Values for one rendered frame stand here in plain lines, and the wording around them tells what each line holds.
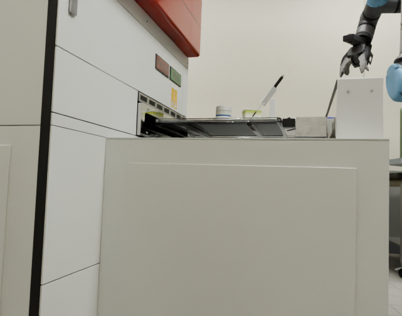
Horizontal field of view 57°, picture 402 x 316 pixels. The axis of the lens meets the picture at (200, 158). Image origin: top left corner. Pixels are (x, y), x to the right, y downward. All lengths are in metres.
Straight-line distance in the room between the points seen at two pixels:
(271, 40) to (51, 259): 4.07
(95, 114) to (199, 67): 3.67
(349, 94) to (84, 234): 0.66
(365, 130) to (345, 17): 3.98
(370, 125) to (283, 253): 0.33
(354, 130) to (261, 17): 3.90
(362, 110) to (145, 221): 0.54
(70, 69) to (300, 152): 0.51
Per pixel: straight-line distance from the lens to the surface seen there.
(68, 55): 0.82
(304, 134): 1.03
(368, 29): 1.79
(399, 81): 1.26
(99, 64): 0.92
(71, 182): 0.81
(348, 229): 0.80
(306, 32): 4.66
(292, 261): 0.80
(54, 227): 0.78
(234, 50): 4.54
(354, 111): 0.87
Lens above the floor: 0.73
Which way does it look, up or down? 3 degrees up
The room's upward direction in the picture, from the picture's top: 2 degrees clockwise
